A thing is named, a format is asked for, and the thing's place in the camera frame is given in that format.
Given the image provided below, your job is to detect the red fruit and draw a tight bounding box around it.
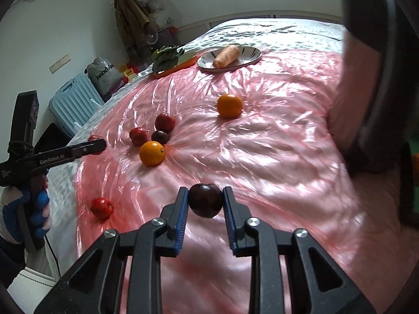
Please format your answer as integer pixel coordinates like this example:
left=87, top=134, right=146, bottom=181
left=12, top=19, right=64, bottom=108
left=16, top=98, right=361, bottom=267
left=129, top=127, right=148, bottom=147
left=90, top=197, right=114, bottom=221
left=155, top=113, right=176, bottom=133
left=88, top=135, right=107, bottom=155

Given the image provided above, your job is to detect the orange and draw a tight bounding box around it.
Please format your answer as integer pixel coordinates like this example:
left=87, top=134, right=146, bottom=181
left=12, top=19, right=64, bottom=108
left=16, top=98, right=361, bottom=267
left=217, top=94, right=244, bottom=119
left=139, top=141, right=165, bottom=167

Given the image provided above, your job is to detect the dark plum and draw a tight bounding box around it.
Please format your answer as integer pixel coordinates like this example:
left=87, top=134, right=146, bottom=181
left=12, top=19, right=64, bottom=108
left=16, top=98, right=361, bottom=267
left=188, top=184, right=224, bottom=218
left=151, top=131, right=170, bottom=145

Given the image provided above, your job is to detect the left gloved hand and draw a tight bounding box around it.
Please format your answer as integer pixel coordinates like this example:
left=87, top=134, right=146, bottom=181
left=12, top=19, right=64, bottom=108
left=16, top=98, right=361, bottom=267
left=1, top=175, right=52, bottom=245

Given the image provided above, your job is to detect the light blue suitcase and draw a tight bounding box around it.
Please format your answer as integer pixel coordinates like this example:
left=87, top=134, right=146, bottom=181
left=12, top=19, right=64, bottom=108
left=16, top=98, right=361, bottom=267
left=48, top=73, right=104, bottom=138

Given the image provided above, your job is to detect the grey shopping bag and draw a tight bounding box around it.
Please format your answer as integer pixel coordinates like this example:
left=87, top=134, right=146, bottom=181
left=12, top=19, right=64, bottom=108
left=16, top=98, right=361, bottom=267
left=85, top=57, right=125, bottom=100

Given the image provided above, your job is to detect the green leafy vegetable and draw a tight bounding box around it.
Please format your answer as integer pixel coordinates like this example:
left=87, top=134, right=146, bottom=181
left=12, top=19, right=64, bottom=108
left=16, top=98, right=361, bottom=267
left=151, top=46, right=185, bottom=75

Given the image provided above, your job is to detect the brown hanging coat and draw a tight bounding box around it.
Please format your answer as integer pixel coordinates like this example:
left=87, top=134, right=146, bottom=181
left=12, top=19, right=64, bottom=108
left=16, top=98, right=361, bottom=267
left=114, top=0, right=150, bottom=58

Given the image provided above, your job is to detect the orange plate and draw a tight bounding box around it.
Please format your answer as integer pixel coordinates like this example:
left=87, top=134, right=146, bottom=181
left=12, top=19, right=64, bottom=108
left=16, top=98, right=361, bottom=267
left=151, top=53, right=198, bottom=79

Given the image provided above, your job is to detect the pink plastic sheet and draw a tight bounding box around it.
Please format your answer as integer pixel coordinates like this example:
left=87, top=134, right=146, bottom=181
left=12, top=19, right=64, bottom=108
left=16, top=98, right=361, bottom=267
left=75, top=50, right=418, bottom=313

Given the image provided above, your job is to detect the carrot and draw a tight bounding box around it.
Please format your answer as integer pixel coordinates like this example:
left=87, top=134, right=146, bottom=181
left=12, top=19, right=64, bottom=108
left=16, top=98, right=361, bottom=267
left=213, top=45, right=240, bottom=69

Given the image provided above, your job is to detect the striped white plate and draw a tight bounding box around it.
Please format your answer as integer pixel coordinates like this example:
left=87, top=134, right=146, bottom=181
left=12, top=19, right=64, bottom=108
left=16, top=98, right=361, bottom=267
left=197, top=45, right=262, bottom=73

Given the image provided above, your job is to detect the black electric kettle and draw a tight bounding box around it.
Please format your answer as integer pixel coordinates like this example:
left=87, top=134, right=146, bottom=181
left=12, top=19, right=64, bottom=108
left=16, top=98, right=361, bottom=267
left=328, top=0, right=418, bottom=228

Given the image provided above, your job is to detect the wall switch plate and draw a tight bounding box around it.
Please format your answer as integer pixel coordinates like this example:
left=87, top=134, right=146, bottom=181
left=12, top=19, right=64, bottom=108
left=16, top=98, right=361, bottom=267
left=49, top=54, right=71, bottom=74

